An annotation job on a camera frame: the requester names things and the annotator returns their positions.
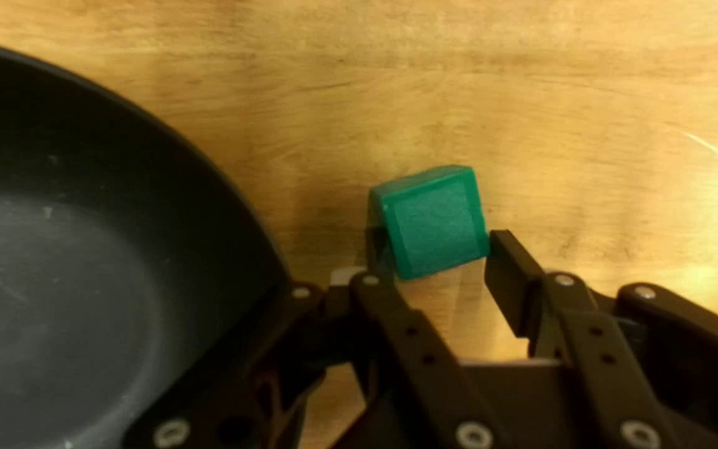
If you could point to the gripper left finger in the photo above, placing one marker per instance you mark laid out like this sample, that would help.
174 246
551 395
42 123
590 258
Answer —
396 324

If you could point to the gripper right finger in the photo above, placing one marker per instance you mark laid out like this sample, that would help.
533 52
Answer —
589 349

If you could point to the green block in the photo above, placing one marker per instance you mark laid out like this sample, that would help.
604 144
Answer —
432 219

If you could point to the black bowl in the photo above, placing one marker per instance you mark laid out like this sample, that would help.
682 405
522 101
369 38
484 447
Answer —
85 262

